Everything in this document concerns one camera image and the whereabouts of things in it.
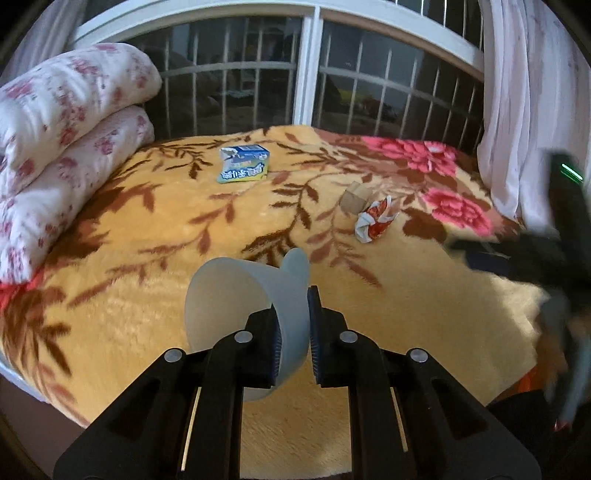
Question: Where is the floral yellow fleece blanket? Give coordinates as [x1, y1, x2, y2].
[0, 124, 546, 478]

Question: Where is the red white crumpled wrapper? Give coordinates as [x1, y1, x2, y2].
[353, 195, 401, 244]

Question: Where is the small brown cardboard box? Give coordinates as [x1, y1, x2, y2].
[339, 182, 373, 215]

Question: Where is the left pink curtain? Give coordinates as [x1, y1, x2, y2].
[1, 1, 87, 85]

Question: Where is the right pink curtain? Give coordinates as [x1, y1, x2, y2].
[477, 1, 590, 231]

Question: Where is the blue white milk carton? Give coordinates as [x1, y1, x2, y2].
[217, 144, 270, 184]

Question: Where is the window with metal bars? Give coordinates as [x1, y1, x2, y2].
[71, 0, 484, 153]

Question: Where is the person's right hand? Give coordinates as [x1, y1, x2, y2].
[534, 313, 569, 400]

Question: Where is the pink curtain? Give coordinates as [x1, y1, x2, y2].
[1, 1, 87, 85]
[477, 1, 590, 231]

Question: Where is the folded floral white quilt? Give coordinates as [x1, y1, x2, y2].
[1, 43, 162, 284]

